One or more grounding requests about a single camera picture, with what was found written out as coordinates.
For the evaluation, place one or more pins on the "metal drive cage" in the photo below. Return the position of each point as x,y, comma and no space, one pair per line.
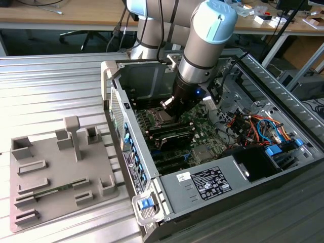
235,98

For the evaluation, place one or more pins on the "black tripod pole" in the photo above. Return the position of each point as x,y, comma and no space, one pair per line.
283,30

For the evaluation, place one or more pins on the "large brown cardboard box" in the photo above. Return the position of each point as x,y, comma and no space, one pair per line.
303,50

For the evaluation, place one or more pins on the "grey computer box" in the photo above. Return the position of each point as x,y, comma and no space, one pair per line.
303,84

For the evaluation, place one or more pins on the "CPU socket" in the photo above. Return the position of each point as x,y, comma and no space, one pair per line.
149,116

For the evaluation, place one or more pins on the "small cardboard box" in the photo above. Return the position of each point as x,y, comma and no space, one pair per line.
314,23

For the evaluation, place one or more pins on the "grey power supply unit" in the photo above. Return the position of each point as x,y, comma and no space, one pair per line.
174,197

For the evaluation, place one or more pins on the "silver-topped CPU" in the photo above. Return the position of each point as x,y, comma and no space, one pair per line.
163,117

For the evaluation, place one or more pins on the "blue expansion slot clip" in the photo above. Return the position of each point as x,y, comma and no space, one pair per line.
144,177
137,159
125,126
127,139
140,167
134,151

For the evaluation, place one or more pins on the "small white box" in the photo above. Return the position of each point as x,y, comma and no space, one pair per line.
274,22
263,19

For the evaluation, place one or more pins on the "grey parts rack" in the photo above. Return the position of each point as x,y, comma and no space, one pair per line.
63,164

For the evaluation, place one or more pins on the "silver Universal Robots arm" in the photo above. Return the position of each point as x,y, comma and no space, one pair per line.
202,45

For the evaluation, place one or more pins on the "blue case latch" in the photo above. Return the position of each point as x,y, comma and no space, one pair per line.
145,204

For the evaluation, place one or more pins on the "black monitor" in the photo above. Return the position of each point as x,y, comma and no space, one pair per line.
286,4

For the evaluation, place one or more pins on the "wooden desk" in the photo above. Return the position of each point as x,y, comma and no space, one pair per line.
76,15

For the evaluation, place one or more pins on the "clear plastic bag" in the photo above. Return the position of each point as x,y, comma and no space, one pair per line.
245,10

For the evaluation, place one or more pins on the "black graphics card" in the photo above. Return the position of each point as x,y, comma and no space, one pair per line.
177,141

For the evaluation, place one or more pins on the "blue disk carrier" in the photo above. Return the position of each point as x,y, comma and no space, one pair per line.
273,151

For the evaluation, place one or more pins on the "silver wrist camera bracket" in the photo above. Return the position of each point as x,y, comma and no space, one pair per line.
174,62

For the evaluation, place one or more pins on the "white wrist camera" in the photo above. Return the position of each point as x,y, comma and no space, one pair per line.
210,102

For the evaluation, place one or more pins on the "black office chair base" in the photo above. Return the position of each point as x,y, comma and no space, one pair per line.
88,33

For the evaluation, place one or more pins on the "open grey PC case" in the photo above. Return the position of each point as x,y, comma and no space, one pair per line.
138,131

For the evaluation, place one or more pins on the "green motherboard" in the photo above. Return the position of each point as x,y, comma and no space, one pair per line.
205,136

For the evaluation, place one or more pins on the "green RAM stick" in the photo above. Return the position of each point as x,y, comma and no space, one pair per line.
54,190

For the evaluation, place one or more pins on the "black rating label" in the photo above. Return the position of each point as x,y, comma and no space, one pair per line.
212,182

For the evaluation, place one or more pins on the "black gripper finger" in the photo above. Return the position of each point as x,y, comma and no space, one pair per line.
167,104

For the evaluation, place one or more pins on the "black RAM slot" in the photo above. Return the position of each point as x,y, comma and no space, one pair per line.
143,105
143,108
143,101

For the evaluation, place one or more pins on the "black narrow case label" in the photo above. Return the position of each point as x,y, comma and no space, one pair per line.
131,172

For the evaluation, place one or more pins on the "blue plastic tab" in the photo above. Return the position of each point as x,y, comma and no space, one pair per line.
298,141

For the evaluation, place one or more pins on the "white paper sticker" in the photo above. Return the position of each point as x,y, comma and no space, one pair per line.
183,176

